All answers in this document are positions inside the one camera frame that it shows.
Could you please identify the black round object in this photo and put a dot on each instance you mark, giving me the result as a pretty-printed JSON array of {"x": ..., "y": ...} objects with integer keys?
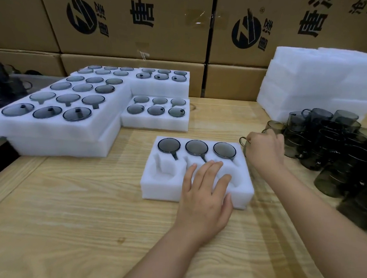
[{"x": 33, "y": 72}]

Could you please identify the person's left forearm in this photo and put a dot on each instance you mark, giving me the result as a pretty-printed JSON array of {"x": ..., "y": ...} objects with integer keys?
[{"x": 157, "y": 263}]

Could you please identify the person's left hand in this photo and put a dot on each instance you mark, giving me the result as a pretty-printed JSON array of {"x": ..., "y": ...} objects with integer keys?
[{"x": 200, "y": 216}]

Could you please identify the person's right forearm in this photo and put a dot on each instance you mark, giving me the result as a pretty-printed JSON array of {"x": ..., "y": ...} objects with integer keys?
[{"x": 320, "y": 229}]

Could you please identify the stainless steel table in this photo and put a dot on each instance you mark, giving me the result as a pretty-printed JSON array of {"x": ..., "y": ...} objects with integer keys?
[{"x": 41, "y": 80}]

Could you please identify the white grooved foam tray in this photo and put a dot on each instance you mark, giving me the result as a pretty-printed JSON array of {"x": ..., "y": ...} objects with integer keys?
[
  {"x": 62, "y": 150},
  {"x": 153, "y": 123},
  {"x": 132, "y": 78},
  {"x": 47, "y": 130},
  {"x": 126, "y": 92},
  {"x": 160, "y": 89},
  {"x": 158, "y": 191}
]

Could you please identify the person's right hand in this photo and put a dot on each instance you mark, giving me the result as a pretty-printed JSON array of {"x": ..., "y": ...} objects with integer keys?
[{"x": 266, "y": 151}]

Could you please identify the dark mugs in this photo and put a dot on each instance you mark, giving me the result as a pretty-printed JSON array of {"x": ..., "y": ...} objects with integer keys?
[{"x": 0, "y": 86}]

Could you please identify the stack of white foam trays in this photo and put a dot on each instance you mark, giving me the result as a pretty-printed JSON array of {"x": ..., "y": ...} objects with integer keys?
[{"x": 317, "y": 77}]

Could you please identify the pile of smoky glass mugs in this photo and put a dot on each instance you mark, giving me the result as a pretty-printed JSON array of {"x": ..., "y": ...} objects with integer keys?
[{"x": 335, "y": 143}]

